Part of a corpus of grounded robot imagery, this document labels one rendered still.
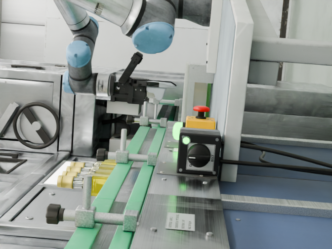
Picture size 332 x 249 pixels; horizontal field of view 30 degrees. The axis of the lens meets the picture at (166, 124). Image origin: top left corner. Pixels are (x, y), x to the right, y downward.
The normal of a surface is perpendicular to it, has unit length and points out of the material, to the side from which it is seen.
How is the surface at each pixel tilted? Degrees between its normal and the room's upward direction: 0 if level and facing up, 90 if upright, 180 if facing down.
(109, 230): 90
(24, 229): 90
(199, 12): 72
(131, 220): 90
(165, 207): 90
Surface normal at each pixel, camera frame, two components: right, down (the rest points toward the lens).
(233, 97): -0.06, 0.36
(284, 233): 0.07, -0.99
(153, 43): 0.03, 0.80
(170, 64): -0.04, 0.14
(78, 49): 0.03, -0.65
